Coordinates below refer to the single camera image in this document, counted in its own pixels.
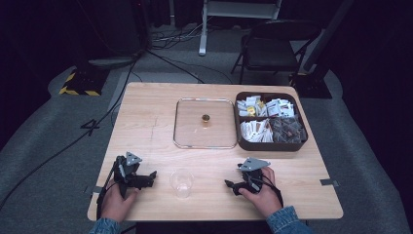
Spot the clear plastic cup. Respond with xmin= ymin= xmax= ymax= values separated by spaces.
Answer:
xmin=169 ymin=168 xmax=196 ymax=200

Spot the dark brown compartment box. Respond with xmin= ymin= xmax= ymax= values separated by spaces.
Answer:
xmin=233 ymin=91 xmax=309 ymax=152

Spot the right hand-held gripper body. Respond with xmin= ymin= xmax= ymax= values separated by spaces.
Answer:
xmin=238 ymin=157 xmax=272 ymax=194

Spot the black folding chair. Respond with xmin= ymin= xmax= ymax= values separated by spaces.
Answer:
xmin=230 ymin=19 xmax=323 ymax=86

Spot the pile of small white sachets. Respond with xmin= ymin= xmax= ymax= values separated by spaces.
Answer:
xmin=236 ymin=95 xmax=268 ymax=118

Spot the clear square lid gold knob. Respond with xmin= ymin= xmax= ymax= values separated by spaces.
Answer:
xmin=172 ymin=97 xmax=239 ymax=150

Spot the person's left hand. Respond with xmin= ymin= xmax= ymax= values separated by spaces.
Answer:
xmin=100 ymin=184 xmax=141 ymax=223

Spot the right hand-held gripper cable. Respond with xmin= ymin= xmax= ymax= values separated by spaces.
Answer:
xmin=261 ymin=175 xmax=284 ymax=209

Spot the bundle of floor cables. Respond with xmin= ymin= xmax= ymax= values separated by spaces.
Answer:
xmin=147 ymin=16 xmax=208 ymax=52

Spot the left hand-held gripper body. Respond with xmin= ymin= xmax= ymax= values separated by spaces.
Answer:
xmin=113 ymin=151 xmax=144 ymax=200

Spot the hand-held gripper cable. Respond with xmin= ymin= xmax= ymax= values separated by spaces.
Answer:
xmin=95 ymin=161 xmax=119 ymax=222
xmin=261 ymin=175 xmax=284 ymax=209

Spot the black stand with slanted post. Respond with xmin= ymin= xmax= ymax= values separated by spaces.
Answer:
xmin=288 ymin=0 xmax=356 ymax=99

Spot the person's right hand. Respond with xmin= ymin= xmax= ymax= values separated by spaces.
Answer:
xmin=239 ymin=167 xmax=283 ymax=218

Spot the pile of white stick packets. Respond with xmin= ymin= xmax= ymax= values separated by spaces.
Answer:
xmin=240 ymin=119 xmax=275 ymax=143

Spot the pile of white printed sachets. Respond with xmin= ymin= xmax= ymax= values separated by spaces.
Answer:
xmin=265 ymin=97 xmax=296 ymax=119

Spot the black floor cable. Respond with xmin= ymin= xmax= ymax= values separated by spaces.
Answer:
xmin=0 ymin=48 xmax=142 ymax=212

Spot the white metal stand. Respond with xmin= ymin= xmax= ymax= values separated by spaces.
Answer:
xmin=198 ymin=0 xmax=283 ymax=58

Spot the pile of dark tea bags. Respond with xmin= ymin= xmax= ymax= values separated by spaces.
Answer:
xmin=269 ymin=116 xmax=308 ymax=144

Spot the left hand-held gripper cable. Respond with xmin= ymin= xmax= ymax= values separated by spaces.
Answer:
xmin=95 ymin=161 xmax=119 ymax=222

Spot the black yellow striped stand base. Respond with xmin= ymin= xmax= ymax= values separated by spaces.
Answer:
xmin=58 ymin=66 xmax=110 ymax=98

